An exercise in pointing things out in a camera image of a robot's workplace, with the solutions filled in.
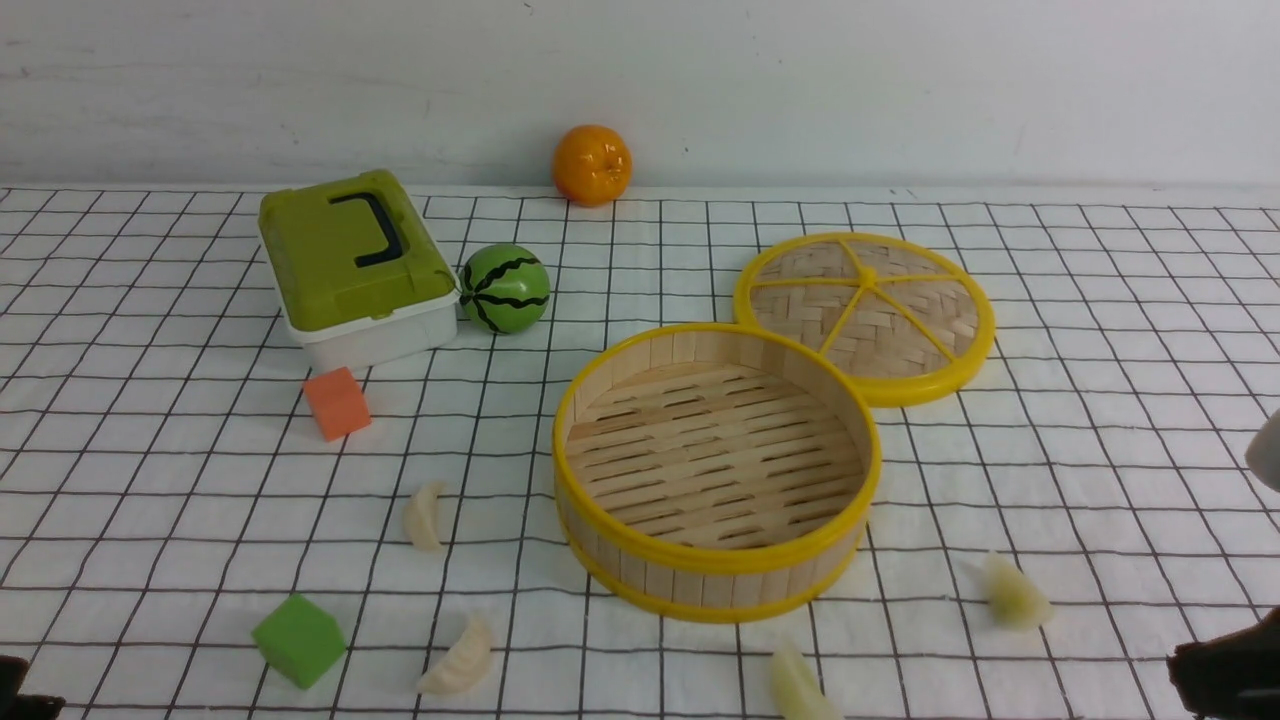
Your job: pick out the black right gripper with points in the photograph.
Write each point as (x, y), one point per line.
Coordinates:
(1235, 676)

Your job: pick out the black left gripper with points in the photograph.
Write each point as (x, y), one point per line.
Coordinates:
(15, 704)

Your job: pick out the white dumpling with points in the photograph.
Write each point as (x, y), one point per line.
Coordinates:
(420, 517)
(1014, 600)
(795, 689)
(464, 665)

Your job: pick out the woven bamboo steamer lid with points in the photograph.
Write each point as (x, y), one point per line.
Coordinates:
(904, 324)

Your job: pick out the bamboo steamer tray yellow rim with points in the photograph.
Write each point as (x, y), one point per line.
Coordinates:
(714, 473)

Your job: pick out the green foam cube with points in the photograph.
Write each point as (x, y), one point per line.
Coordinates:
(300, 640)

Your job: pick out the orange foam cube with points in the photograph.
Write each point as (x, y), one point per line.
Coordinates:
(337, 403)

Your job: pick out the green lidded white box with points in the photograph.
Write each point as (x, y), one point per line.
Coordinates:
(359, 278)

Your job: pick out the toy watermelon ball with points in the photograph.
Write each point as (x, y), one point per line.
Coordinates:
(505, 288)

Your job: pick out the orange toy fruit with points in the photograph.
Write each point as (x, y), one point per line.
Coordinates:
(592, 165)

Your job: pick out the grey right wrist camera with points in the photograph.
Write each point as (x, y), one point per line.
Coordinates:
(1262, 455)

